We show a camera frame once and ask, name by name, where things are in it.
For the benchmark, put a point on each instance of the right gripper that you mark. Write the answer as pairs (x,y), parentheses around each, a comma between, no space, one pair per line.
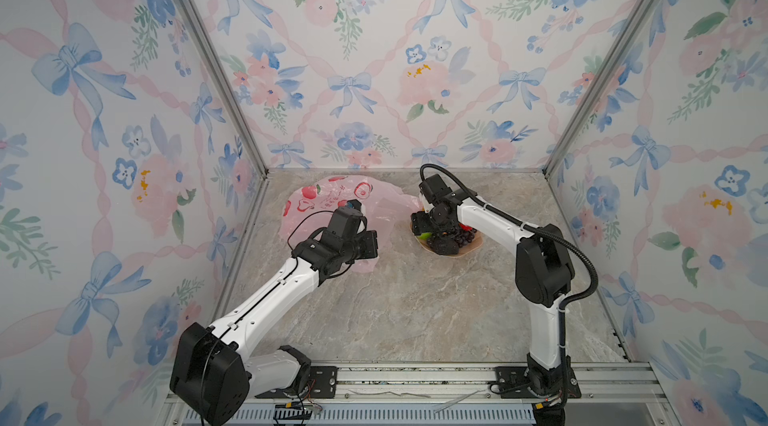
(418,223)

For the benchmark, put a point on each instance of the purple grape bunch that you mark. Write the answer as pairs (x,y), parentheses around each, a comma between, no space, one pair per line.
(464,237)

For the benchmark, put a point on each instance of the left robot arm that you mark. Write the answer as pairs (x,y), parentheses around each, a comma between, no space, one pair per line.
(215,370)

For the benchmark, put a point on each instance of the dark avocado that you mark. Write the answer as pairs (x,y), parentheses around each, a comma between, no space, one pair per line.
(443,246)

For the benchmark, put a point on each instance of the pink plastic bag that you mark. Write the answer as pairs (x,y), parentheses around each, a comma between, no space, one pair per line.
(385,206)

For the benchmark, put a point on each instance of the left corner aluminium post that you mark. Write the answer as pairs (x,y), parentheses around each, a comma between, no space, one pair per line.
(202,41)

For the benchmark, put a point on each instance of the pink fruit plate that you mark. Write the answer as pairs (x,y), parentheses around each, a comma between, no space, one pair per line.
(474,245)

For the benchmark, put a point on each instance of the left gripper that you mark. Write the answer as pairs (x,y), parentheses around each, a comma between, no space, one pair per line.
(371,240)

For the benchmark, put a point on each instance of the corner aluminium post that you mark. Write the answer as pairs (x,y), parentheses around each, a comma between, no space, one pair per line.
(624,41)
(202,41)

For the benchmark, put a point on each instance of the right corner aluminium post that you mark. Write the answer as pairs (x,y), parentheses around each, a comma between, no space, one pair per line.
(624,41)

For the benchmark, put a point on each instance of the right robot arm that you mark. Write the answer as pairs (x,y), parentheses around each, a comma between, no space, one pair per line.
(543,272)

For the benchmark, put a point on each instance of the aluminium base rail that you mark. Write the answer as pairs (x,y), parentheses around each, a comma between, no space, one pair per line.
(355,393)

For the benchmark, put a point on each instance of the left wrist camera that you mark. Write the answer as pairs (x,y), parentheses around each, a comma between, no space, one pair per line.
(355,205)

